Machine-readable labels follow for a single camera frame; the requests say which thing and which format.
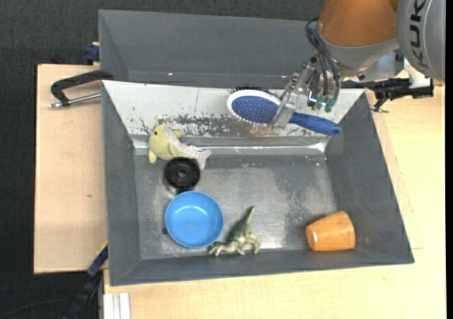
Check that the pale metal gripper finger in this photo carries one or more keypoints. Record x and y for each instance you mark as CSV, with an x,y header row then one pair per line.
x,y
287,105

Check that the pale wood flat board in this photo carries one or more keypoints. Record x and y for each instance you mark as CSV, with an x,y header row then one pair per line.
x,y
63,169

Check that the black cylinder on white bracket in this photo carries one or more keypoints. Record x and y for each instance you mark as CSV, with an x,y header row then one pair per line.
x,y
400,88

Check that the pale yellow plush toy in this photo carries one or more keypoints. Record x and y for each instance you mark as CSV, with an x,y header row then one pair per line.
x,y
160,144

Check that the orange plastic cup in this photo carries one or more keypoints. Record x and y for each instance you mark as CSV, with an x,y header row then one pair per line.
x,y
332,232

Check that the blue and white hairbrush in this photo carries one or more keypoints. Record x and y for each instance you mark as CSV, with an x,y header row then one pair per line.
x,y
253,107

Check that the green toy dinosaur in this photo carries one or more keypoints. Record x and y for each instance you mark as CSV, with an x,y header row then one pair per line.
x,y
238,238

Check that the blue plastic bowl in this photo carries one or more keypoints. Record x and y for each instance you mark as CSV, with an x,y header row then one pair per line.
x,y
194,219

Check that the grey metal bin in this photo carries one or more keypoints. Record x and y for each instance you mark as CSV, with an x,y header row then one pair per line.
x,y
247,183

